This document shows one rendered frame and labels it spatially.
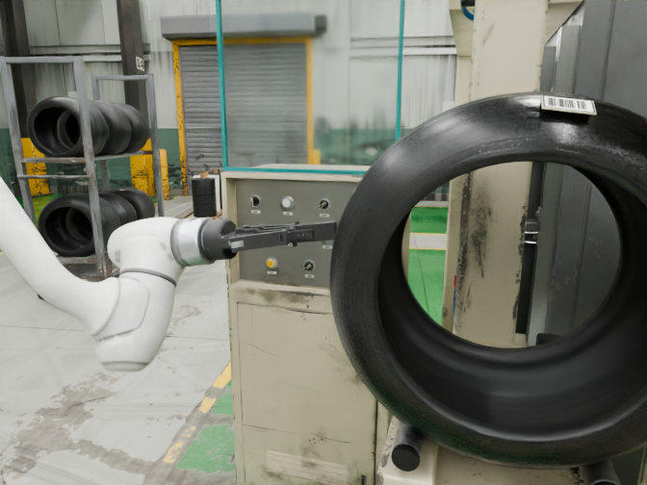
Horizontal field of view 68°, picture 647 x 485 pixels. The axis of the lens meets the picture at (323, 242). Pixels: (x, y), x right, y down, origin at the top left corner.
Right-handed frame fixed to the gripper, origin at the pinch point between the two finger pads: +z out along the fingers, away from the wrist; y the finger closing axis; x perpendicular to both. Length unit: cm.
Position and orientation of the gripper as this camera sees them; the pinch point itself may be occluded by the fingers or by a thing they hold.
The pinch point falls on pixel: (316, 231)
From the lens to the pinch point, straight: 81.9
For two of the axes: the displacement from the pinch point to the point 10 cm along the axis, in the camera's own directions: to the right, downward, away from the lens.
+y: 2.9, -2.2, 9.3
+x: 1.3, 9.7, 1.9
